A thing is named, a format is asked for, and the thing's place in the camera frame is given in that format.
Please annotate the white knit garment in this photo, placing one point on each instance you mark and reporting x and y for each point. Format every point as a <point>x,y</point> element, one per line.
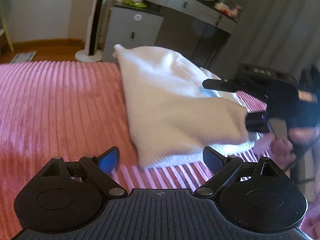
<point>172,118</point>

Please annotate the green tray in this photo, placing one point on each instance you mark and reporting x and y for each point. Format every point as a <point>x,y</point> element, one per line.
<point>135,4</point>

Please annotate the white tower fan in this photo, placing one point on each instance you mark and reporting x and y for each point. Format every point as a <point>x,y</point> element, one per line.
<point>91,53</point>

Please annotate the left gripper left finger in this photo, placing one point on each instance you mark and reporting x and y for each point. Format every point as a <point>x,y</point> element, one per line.
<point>96,171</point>

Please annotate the right hand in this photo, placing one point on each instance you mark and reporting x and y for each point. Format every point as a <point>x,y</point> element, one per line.
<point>280,149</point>

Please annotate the white wooden side shelf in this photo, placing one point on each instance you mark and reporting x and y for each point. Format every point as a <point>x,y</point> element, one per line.
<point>5,38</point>

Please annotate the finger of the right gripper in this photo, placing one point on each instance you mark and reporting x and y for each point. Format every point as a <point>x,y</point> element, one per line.
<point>255,122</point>
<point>236,85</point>

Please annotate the bathroom scale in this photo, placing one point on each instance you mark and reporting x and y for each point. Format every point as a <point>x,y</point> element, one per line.
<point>23,57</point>

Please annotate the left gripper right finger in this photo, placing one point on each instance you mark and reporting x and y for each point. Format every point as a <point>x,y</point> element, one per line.
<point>226,172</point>

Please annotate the pink ribbed bedspread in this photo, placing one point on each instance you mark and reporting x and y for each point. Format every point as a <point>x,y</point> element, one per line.
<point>72,109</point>

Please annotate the grey drawer cabinet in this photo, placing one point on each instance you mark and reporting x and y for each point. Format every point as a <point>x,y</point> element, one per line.
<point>130,27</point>

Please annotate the grey vanity desk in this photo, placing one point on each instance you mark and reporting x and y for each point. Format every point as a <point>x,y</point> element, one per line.
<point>199,11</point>

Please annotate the grey curtain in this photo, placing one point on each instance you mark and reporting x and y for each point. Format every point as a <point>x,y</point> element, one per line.
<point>278,34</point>

